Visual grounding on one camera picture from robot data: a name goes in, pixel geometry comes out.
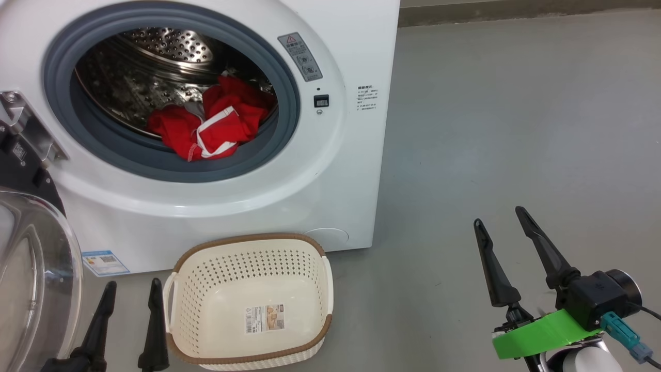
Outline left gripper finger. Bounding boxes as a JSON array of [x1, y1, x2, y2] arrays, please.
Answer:
[[70, 281, 117, 372], [137, 277, 170, 372]]

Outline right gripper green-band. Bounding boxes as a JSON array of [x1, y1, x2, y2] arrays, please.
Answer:
[[474, 206, 604, 360]]

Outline washing machine glass door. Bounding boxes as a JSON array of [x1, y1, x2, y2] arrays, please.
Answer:
[[0, 121, 84, 372]]

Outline red and white garment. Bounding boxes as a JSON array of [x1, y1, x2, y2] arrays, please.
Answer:
[[147, 74, 277, 162]]

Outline cream perforated laundry basket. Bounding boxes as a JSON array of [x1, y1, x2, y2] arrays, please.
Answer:
[[163, 232, 334, 371]]

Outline printed product label sticker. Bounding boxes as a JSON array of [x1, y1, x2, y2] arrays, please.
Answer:
[[245, 303, 285, 334]]

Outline white front-load washing machine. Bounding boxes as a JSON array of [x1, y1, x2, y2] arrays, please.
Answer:
[[0, 0, 401, 274]]

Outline metal door hinge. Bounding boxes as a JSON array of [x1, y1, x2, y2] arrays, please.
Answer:
[[0, 90, 69, 168]]

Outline blue energy label sticker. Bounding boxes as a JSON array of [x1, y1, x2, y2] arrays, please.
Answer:
[[81, 250, 131, 278]]

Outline round white filter cover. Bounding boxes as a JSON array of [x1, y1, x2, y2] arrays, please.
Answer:
[[302, 228, 349, 252]]

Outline grey warning sticker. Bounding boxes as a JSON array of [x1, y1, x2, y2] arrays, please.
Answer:
[[278, 33, 323, 82]]

